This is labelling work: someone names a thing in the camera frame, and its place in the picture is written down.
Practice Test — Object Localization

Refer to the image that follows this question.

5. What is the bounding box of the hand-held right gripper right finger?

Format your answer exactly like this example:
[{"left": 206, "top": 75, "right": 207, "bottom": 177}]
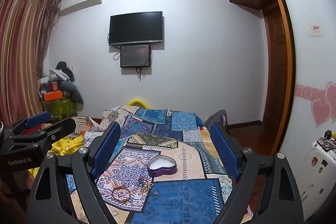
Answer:
[{"left": 209, "top": 122, "right": 309, "bottom": 224}]

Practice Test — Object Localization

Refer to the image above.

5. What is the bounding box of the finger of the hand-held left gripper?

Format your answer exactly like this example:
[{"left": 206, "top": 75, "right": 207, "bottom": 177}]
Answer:
[
  {"left": 5, "top": 111, "right": 52, "bottom": 136},
  {"left": 7, "top": 118, "right": 77, "bottom": 153}
]

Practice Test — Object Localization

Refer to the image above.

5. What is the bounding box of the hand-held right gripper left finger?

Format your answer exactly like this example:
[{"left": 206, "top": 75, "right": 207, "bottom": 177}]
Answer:
[{"left": 26, "top": 121, "right": 122, "bottom": 224}]

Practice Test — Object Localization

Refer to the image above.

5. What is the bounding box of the red bead bracelet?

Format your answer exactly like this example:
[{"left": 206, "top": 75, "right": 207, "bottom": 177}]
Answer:
[{"left": 111, "top": 186, "right": 131, "bottom": 204}]

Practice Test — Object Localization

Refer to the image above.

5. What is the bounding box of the purple heart-shaped jewelry box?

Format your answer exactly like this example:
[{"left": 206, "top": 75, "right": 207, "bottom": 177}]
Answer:
[{"left": 147, "top": 155, "right": 178, "bottom": 177}]

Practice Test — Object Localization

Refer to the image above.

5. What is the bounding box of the yellow printed garment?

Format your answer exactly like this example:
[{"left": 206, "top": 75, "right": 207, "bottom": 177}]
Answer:
[{"left": 28, "top": 132, "right": 89, "bottom": 178}]

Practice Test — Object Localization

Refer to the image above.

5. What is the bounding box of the green patterned cloth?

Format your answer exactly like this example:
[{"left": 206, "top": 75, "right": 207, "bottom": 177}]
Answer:
[{"left": 41, "top": 98, "right": 78, "bottom": 120}]

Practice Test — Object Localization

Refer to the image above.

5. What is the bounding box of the orange striped bedding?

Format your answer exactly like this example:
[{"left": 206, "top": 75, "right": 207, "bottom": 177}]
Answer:
[{"left": 70, "top": 116, "right": 106, "bottom": 141}]

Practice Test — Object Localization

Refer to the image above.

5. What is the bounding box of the flat orange box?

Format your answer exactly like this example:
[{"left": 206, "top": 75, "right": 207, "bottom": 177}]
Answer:
[{"left": 43, "top": 91, "right": 64, "bottom": 102}]

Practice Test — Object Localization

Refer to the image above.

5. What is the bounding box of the pile of clothes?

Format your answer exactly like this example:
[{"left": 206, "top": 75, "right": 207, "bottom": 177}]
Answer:
[{"left": 37, "top": 61, "right": 84, "bottom": 111}]

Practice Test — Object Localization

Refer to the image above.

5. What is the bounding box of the yellow round object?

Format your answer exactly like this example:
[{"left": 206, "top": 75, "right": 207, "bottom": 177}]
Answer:
[{"left": 127, "top": 98, "right": 149, "bottom": 109}]

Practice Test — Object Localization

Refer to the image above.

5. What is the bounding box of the blue patchwork printed blanket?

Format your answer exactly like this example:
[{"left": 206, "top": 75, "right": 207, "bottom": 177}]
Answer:
[{"left": 66, "top": 105, "right": 253, "bottom": 224}]

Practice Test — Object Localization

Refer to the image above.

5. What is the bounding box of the striped red curtain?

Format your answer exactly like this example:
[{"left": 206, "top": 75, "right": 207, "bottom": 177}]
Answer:
[{"left": 0, "top": 0, "right": 60, "bottom": 133}]

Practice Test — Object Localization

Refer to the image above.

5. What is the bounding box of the white stickered suitcase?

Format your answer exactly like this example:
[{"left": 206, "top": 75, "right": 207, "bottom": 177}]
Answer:
[{"left": 299, "top": 138, "right": 336, "bottom": 214}]

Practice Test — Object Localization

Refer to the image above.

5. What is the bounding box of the pile of small toiletries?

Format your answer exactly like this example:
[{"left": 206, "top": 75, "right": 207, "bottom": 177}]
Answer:
[{"left": 316, "top": 130, "right": 336, "bottom": 149}]

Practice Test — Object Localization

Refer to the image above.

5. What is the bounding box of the white heart-print wardrobe door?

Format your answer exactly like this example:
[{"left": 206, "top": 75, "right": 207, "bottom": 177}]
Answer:
[{"left": 270, "top": 0, "right": 336, "bottom": 163}]

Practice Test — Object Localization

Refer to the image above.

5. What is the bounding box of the red and white sticker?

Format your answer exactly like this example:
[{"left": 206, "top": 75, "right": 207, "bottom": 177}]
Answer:
[{"left": 307, "top": 23, "right": 323, "bottom": 36}]

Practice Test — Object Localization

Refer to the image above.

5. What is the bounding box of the small black wall monitor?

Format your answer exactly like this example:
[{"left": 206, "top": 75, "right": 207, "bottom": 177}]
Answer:
[{"left": 120, "top": 44, "right": 152, "bottom": 68}]

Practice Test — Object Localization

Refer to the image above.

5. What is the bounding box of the black wall television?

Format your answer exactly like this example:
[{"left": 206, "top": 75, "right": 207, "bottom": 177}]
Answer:
[{"left": 109, "top": 11, "right": 165, "bottom": 46}]

